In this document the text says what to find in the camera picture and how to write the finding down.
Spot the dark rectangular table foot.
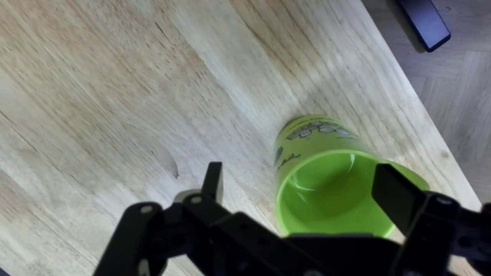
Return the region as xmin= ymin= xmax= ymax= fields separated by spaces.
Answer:
xmin=395 ymin=0 xmax=452 ymax=53

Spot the green ceramic mug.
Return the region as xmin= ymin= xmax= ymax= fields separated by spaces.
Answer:
xmin=271 ymin=113 xmax=431 ymax=240

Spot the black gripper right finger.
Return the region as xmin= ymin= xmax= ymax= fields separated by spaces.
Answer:
xmin=371 ymin=162 xmax=491 ymax=276

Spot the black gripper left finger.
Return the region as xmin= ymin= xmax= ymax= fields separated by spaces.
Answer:
xmin=93 ymin=161 xmax=277 ymax=276

